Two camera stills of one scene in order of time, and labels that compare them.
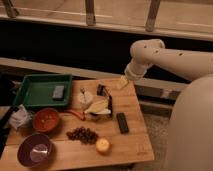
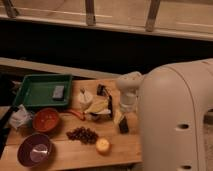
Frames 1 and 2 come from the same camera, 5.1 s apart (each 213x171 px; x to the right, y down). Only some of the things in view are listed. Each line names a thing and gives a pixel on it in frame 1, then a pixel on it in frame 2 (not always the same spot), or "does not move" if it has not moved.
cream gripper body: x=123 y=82 → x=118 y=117
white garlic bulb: x=85 y=98 does not move
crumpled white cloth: x=21 y=117 does not move
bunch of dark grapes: x=84 y=135 does not move
